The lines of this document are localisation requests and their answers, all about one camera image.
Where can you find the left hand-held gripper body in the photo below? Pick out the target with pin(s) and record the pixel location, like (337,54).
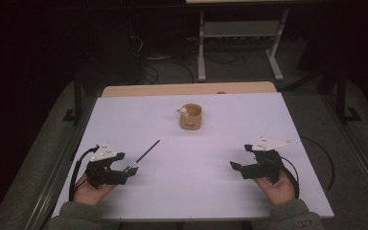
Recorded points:
(103,174)

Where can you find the grey metal desk frame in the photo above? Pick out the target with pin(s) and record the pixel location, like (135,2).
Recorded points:
(241,30)

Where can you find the black metal stand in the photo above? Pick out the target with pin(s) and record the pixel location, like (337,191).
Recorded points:
(76,102)

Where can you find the person's right hand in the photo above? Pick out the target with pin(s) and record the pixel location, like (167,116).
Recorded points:
(276,190)

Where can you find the person's left hand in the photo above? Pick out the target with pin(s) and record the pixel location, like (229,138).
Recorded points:
(91,193)

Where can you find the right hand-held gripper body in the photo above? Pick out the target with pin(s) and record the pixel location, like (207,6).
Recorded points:
(263,166)

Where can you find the black thin paintbrush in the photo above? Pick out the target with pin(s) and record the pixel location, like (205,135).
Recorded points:
(142,156)

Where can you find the wooden table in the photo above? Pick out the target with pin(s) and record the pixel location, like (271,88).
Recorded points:
(188,88)

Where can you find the tan round holder cup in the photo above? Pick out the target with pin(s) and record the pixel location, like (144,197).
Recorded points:
(190,119)

